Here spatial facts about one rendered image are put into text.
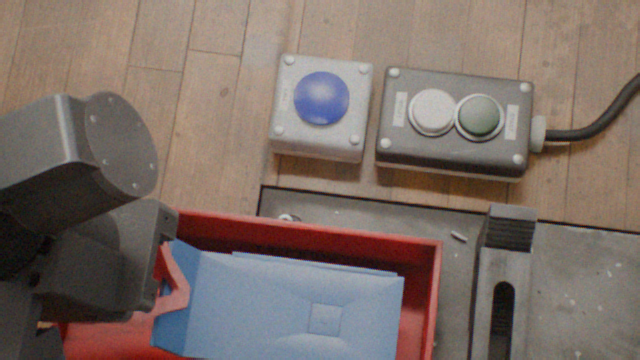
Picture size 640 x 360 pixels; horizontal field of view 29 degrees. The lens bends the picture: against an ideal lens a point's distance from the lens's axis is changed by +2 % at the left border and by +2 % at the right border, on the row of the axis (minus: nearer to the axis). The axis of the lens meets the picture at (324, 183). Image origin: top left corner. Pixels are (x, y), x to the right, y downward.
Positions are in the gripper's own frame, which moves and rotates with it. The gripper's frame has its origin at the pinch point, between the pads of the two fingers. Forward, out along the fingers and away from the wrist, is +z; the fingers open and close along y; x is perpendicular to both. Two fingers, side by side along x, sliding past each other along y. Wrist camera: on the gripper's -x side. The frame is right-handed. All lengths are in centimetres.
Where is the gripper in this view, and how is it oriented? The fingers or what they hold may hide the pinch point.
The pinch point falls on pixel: (175, 294)
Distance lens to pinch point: 80.7
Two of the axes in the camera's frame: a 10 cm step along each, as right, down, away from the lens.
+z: 5.1, 3.3, 8.0
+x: 1.3, -9.4, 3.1
